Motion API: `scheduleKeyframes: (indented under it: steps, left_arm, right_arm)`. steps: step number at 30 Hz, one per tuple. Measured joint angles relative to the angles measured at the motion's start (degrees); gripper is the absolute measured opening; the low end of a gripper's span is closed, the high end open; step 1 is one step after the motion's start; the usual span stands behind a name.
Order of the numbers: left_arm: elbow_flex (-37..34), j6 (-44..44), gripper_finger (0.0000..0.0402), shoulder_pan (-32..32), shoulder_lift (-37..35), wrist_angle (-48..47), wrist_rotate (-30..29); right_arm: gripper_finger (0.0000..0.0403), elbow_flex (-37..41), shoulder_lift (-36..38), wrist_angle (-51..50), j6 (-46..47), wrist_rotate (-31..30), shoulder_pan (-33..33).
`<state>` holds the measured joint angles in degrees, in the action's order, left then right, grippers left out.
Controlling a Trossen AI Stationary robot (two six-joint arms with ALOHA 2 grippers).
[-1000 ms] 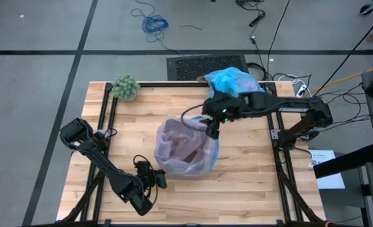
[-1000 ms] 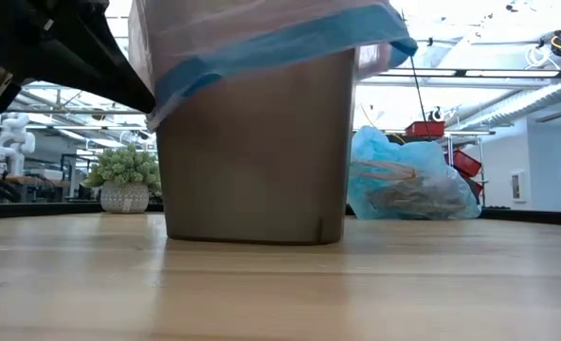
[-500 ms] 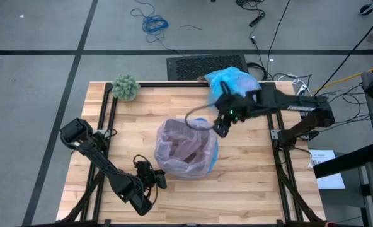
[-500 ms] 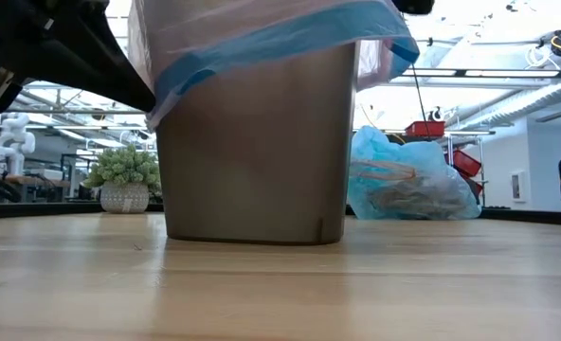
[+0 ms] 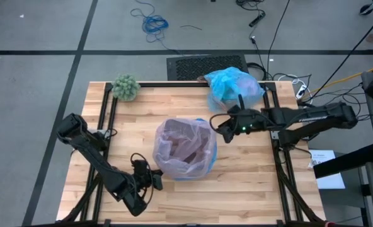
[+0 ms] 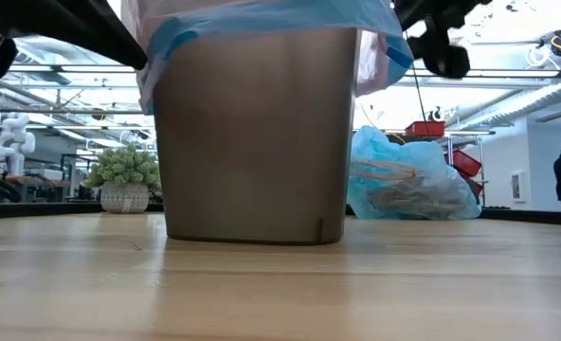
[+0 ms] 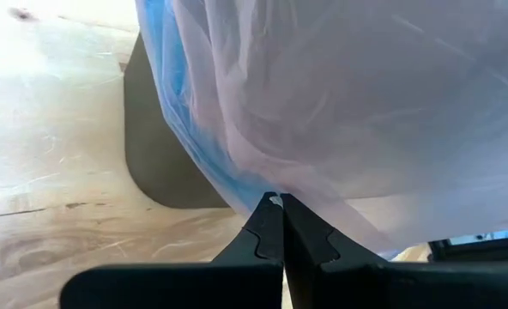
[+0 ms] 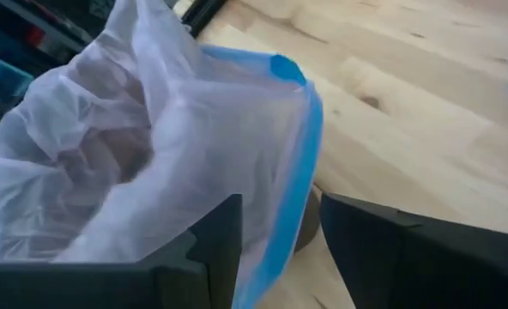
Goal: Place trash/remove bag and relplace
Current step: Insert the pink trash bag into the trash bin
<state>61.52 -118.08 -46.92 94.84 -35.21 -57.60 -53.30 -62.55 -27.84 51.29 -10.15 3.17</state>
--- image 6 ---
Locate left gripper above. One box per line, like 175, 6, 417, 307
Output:
0, 0, 149, 84

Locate metal wire shelf rack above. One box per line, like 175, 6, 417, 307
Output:
443, 131, 490, 208

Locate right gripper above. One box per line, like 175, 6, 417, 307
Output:
393, 0, 493, 80

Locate red storage bin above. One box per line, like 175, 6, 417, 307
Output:
445, 149, 483, 179
404, 119, 447, 140

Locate white wall panel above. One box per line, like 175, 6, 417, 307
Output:
509, 170, 527, 203

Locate dark grey trash bin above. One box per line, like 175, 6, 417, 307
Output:
152, 27, 360, 247

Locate green succulent in white pot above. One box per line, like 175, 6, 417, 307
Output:
82, 143, 163, 215

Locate black cable loop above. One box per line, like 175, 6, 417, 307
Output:
0, 170, 24, 206

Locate pink trash bag blue drawstring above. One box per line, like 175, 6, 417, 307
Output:
119, 0, 415, 116

